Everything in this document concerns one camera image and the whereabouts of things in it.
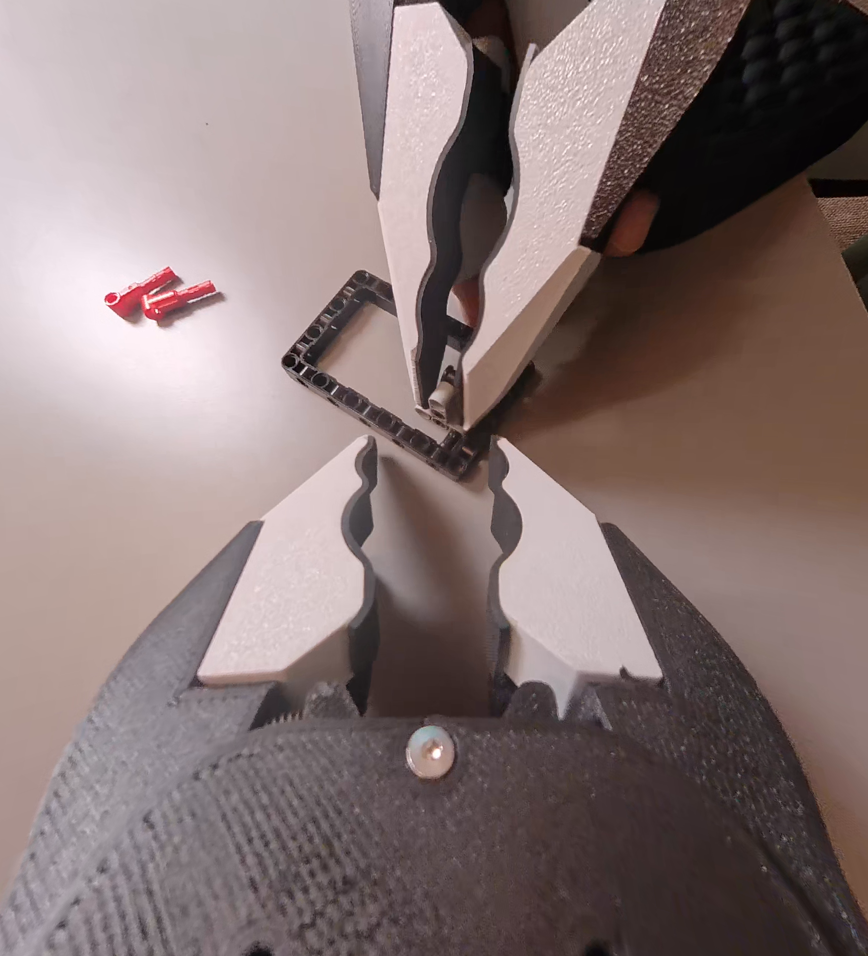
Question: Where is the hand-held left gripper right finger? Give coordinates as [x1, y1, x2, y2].
[488, 437, 665, 721]

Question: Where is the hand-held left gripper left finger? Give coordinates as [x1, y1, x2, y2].
[196, 435, 378, 718]

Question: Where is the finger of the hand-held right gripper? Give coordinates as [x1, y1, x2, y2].
[461, 0, 668, 432]
[376, 2, 475, 410]

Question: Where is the black rectangular lego frame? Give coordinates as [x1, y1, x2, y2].
[280, 269, 483, 482]

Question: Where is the grey lego connector assembly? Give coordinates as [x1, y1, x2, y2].
[426, 366, 461, 415]

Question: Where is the red lego axle pin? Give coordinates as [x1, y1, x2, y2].
[142, 280, 218, 322]

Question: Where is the red lego ring connector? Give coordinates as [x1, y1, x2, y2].
[104, 266, 178, 321]

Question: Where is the person's right hand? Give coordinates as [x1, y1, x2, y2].
[603, 188, 663, 260]

